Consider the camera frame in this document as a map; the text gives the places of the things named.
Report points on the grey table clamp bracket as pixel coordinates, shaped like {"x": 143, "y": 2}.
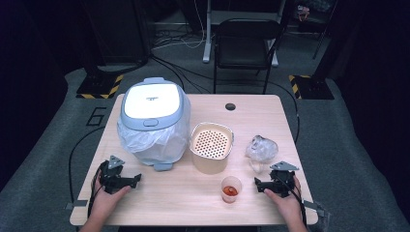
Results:
{"x": 76, "y": 203}
{"x": 313, "y": 206}

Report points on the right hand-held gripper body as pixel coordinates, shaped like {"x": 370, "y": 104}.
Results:
{"x": 283, "y": 182}

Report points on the person's left hand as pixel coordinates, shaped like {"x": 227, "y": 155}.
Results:
{"x": 106, "y": 203}

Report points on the person's right hand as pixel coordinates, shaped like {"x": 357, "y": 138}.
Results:
{"x": 288, "y": 206}

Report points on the hazard-striped black stand base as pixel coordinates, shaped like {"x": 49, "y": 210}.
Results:
{"x": 98, "y": 87}
{"x": 312, "y": 88}

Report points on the orange food scraps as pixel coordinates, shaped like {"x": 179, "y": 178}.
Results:
{"x": 230, "y": 190}

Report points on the white grey pedal trash can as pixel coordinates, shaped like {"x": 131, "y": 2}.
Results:
{"x": 151, "y": 101}

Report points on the black folding chair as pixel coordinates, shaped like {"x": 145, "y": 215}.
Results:
{"x": 246, "y": 48}

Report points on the clear plastic bag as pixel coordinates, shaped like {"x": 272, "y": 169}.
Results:
{"x": 262, "y": 150}

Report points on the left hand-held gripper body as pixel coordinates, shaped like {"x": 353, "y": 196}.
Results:
{"x": 111, "y": 179}

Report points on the beige container with perforated strainer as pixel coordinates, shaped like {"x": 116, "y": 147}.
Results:
{"x": 209, "y": 165}

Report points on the white plastic bin liner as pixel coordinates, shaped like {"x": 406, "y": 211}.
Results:
{"x": 154, "y": 145}

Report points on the white metal desk frame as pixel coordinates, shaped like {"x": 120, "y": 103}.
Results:
{"x": 207, "y": 38}

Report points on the clear plastic cup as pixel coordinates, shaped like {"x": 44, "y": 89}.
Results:
{"x": 230, "y": 180}

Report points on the black metal stand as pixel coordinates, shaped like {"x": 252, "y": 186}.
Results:
{"x": 320, "y": 42}

